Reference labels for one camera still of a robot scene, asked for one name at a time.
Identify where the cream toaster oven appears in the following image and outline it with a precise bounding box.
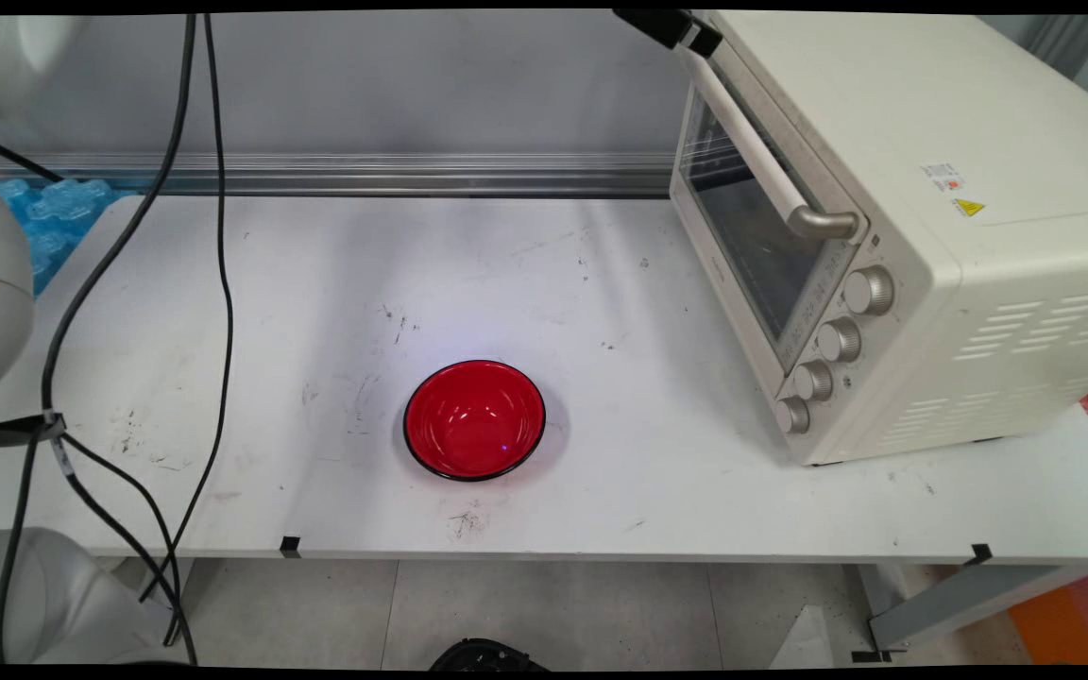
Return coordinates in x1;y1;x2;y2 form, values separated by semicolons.
669;11;1088;468

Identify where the grey table leg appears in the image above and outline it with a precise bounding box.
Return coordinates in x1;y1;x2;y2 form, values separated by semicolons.
114;557;224;649
849;564;1079;664

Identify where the black object on floor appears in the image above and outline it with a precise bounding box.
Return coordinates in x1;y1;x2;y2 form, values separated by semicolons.
428;638;551;672

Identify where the blue patterned mat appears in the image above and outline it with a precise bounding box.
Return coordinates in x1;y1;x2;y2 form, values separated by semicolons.
0;177;141;298

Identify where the black cable strap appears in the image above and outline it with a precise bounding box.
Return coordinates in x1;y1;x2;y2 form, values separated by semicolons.
0;412;69;451

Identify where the glass oven door with handle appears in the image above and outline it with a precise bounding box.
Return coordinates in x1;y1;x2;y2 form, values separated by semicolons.
670;26;872;377

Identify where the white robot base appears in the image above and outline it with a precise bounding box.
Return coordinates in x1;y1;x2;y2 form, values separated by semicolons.
0;526;182;667

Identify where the white label sticker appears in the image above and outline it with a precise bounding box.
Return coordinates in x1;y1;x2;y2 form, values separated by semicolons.
920;162;966;196

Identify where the silver oven knob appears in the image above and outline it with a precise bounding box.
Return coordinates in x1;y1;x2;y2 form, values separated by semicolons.
774;395;812;436
843;265;896;317
792;359;835;403
816;316;864;365

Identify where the aluminium rail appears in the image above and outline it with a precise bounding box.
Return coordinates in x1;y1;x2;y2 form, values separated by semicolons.
0;153;677;199

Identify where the orange box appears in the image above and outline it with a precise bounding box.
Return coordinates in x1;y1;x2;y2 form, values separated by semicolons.
1007;566;1088;664

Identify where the red bowl with black rim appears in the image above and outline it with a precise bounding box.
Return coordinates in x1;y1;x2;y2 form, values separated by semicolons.
402;359;548;484

